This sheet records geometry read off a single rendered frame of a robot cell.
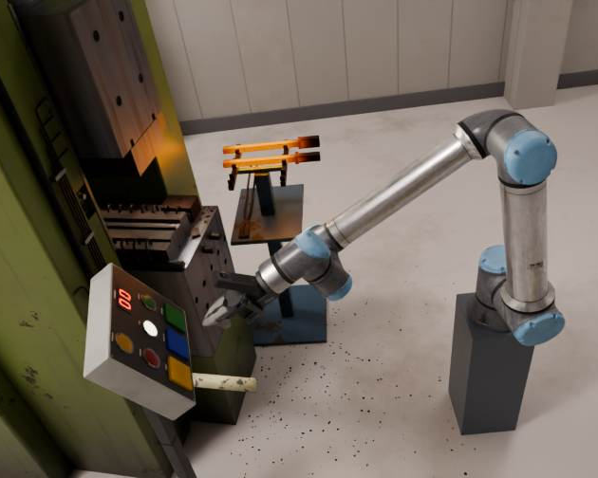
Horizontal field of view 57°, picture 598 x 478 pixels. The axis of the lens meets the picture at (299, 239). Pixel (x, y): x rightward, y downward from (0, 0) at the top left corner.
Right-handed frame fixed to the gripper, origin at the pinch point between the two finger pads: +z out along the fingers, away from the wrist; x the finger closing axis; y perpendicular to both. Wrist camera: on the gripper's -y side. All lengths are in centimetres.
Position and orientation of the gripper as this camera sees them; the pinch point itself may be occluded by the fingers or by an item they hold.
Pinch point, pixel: (204, 321)
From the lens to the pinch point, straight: 148.1
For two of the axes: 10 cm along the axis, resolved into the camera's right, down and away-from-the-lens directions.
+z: -7.8, 6.0, 2.1
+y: 5.8, 5.5, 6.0
